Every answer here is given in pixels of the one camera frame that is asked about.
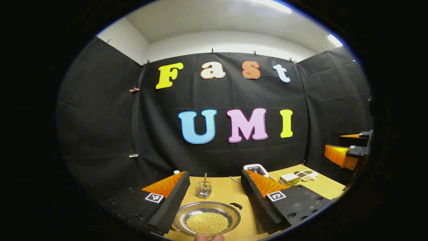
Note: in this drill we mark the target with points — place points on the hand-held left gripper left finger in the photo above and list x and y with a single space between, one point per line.
172 204

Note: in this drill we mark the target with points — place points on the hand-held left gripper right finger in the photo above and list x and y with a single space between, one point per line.
255 204

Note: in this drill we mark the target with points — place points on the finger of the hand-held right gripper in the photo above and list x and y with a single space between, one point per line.
339 155
356 141

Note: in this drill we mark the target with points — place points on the pile of yellow soybeans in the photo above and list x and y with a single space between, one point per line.
207 223

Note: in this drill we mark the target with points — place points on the white toaster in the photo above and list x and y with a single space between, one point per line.
257 169

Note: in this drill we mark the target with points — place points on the white divided dish of beans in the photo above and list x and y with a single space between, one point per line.
307 175

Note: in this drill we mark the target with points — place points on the wooden utensil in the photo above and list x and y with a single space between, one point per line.
205 178

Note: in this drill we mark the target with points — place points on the sandwich with lettuce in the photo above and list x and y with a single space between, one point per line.
289 178

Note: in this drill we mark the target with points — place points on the small ceiling light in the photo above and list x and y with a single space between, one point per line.
334 40

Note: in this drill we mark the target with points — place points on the long ceiling light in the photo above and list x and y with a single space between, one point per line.
276 6

